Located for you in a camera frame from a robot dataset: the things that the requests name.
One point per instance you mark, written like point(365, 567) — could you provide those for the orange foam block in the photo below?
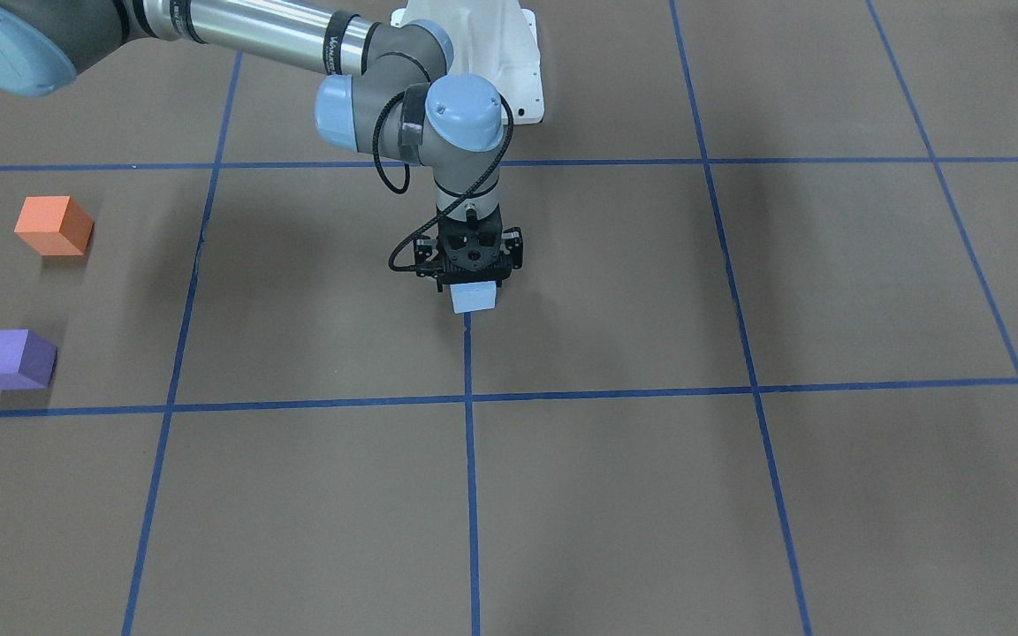
point(54, 226)

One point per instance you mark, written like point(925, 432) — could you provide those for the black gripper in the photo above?
point(513, 248)

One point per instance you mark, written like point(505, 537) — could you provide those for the purple foam block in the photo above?
point(26, 360)

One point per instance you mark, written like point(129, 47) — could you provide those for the light blue foam block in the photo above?
point(473, 297)

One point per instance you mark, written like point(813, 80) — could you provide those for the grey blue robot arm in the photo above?
point(387, 91)

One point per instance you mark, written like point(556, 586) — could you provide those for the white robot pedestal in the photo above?
point(497, 40)

